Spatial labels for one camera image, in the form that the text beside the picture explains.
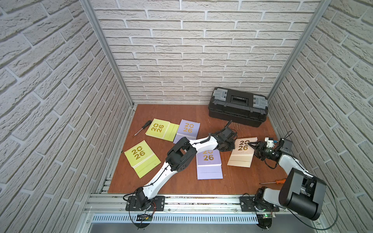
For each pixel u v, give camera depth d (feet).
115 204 2.48
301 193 1.49
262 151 2.53
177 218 2.54
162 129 3.36
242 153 2.84
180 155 1.97
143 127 3.40
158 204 2.43
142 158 2.88
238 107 3.20
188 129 3.39
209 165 2.79
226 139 2.55
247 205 2.40
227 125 2.61
